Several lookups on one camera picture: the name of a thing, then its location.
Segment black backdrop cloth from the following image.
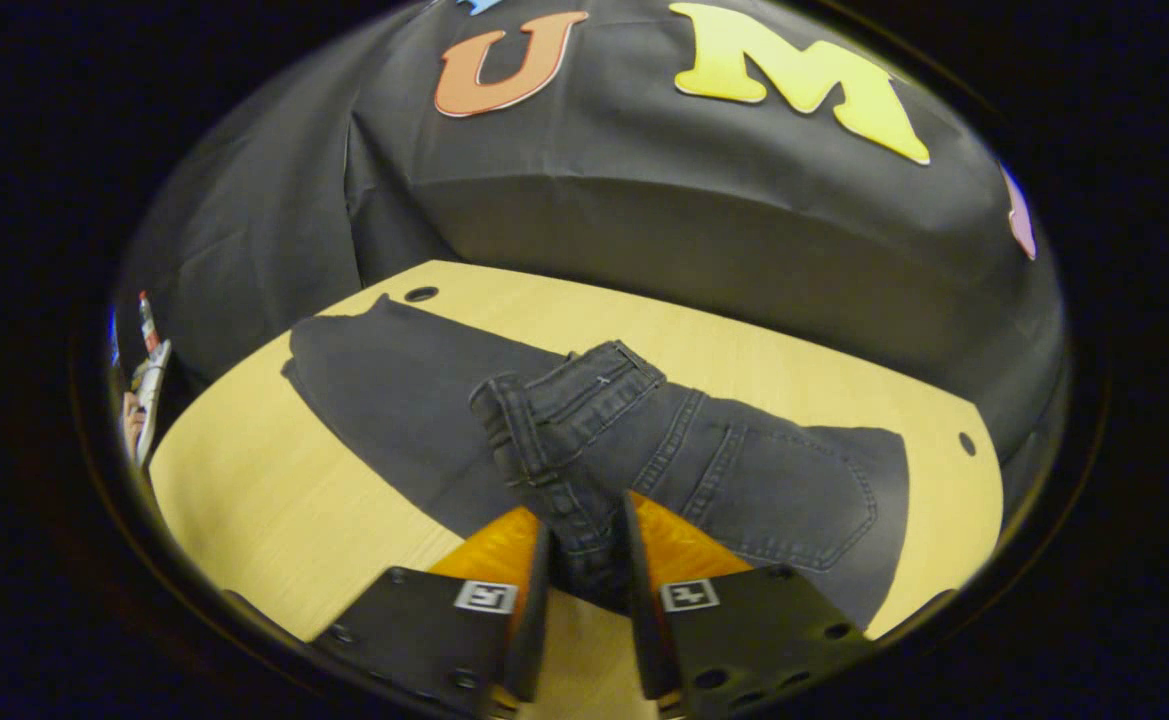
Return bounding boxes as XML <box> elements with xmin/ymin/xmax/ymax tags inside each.
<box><xmin>116</xmin><ymin>0</ymin><xmax>1073</xmax><ymax>511</ymax></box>

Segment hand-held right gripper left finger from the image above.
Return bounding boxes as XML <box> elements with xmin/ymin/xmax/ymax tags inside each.
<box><xmin>312</xmin><ymin>505</ymin><xmax>557</xmax><ymax>720</ymax></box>

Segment dark grey jeans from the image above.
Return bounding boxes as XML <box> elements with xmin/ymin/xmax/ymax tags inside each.
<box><xmin>281</xmin><ymin>293</ymin><xmax>912</xmax><ymax>633</ymax></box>

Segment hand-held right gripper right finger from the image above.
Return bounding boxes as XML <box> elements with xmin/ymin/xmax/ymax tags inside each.
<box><xmin>622</xmin><ymin>490</ymin><xmax>877</xmax><ymax>720</ymax></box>

